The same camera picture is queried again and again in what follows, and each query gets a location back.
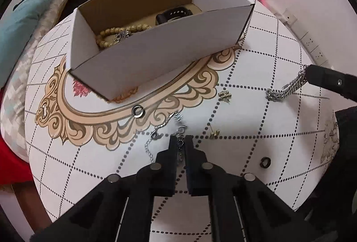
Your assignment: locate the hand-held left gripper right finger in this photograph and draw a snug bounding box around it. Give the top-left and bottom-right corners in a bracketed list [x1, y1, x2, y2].
[184, 135, 330, 242]

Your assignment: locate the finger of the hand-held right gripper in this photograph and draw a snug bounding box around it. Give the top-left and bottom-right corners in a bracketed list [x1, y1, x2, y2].
[304, 64, 357, 102]

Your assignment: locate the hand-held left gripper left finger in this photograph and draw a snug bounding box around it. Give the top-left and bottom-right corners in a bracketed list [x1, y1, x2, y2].
[32, 135, 179, 242]

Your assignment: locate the silver charm bracelet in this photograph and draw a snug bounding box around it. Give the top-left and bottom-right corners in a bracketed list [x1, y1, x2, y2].
[143, 111, 188, 168]

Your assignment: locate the silver curb chain bracelet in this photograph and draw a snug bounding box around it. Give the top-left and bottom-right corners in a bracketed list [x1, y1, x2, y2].
[266, 68, 309, 102]

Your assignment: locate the white cardboard box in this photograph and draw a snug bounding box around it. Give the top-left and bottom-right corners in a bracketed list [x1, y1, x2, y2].
[68, 0, 256, 102]

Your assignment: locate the gold stud earring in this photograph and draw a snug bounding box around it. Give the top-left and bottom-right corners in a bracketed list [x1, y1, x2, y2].
[209, 123, 221, 139]

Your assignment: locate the gold leaf earring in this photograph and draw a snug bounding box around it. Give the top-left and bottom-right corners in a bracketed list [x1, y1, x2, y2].
[218, 90, 233, 104]

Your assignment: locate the dark cloth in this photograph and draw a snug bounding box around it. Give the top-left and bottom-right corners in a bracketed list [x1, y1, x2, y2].
[290, 108, 357, 233]

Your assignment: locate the white power strip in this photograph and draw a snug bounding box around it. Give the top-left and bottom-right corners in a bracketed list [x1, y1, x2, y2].
[275, 7, 336, 70]

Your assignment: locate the printed white tablecloth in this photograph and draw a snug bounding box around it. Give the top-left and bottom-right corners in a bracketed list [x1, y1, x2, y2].
[25, 0, 339, 242]

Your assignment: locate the black watch band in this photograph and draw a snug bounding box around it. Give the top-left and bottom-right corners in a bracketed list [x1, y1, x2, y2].
[155, 6, 190, 26]

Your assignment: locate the red cloth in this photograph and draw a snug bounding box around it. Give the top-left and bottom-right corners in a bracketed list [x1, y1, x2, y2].
[0, 88, 36, 186]

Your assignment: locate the patterned beige quilt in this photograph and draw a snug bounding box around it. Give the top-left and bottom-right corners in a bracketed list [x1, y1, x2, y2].
[0, 0, 82, 162]

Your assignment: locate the teal blanket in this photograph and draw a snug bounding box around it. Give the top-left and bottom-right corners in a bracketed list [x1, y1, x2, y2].
[0, 0, 89, 87]

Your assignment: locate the brown bead string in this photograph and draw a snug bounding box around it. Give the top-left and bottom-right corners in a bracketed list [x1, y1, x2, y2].
[114, 86, 139, 104]

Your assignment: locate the small silver charm chain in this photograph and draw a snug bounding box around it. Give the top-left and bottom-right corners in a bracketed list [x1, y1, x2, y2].
[113, 31, 131, 43]

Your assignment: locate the wooden bead bracelet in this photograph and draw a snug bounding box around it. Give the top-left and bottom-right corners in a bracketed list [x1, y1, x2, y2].
[95, 24, 154, 50]

